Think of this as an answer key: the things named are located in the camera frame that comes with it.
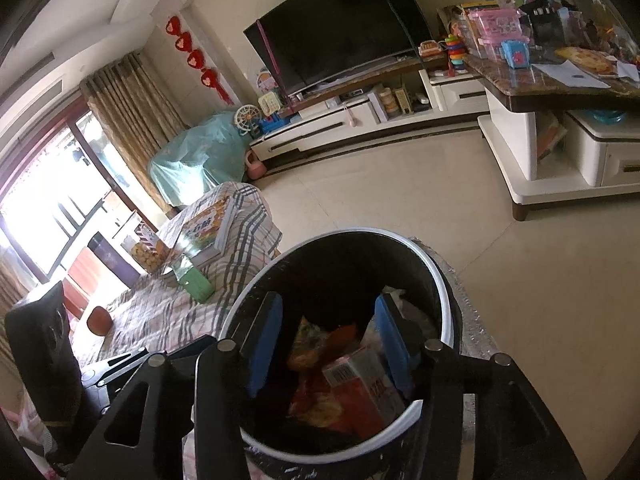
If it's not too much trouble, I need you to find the pink watering can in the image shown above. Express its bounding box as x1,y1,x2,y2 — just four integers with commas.
244,152,266,181

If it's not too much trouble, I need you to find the yellow-green toy box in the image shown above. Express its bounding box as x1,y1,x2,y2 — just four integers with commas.
257,91,283,116

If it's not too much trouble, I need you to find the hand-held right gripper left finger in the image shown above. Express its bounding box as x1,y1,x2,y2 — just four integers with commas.
67,291,284,480

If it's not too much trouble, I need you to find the purple drink bottle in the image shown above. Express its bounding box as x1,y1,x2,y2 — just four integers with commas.
87,232,141,286

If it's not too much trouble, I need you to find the pizza-print sheet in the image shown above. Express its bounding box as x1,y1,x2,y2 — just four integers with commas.
555,46,618,77

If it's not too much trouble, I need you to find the white television cabinet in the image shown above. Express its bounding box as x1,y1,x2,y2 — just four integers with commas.
248,55,493,166

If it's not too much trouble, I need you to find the white paper sheet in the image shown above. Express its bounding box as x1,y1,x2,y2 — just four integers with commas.
531,60,612,92

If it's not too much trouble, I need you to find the marble-top coffee table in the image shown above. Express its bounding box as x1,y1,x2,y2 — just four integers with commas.
462,47,640,221

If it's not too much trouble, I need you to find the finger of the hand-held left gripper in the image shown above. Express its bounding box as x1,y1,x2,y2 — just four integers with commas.
80,335,218,390

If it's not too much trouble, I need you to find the green plastic container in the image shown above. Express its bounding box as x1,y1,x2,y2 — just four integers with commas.
172,255,214,304

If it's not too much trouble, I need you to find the black box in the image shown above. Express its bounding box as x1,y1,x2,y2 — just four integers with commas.
520,0,571,43

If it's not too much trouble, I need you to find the clear jar of biscuits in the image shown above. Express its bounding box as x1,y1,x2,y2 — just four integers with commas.
120,225,173,273

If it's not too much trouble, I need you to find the beige curtain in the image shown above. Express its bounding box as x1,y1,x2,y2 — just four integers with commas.
80,52,193,211

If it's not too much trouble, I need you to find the red heart wall hanging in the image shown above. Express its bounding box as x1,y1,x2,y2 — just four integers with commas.
165,16,235,106

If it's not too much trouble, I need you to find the red apple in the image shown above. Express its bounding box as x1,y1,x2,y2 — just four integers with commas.
84,306,113,336

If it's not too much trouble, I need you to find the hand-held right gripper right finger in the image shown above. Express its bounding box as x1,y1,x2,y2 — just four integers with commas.
375,294,586,480

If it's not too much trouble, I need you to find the red snack bag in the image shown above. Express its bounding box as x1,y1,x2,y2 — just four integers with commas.
286,316,361,433

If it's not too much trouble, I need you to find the orange-covered book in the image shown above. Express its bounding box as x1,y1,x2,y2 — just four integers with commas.
177,195,246,266

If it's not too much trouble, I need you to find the white wheel toy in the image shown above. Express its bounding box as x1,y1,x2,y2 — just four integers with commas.
234,105,261,136

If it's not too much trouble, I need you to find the black flat television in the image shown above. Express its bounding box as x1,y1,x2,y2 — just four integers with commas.
243,0,433,97

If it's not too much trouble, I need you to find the teal cloth cover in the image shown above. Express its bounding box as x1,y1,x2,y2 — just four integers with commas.
148,110,256,206

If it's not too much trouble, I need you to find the red white carton box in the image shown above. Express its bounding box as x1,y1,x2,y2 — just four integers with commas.
321,347,407,441

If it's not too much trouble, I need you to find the small blue toy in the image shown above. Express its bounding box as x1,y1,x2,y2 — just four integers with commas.
500,40,533,70

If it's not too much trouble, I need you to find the pink plastic box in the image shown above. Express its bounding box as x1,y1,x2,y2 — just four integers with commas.
467,7,533,58

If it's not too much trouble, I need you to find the colourful stacking ring toy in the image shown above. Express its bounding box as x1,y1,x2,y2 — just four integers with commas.
445,34,466,68

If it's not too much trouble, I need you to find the sliding glass door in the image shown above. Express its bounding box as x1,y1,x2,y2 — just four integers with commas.
0,105,131,286

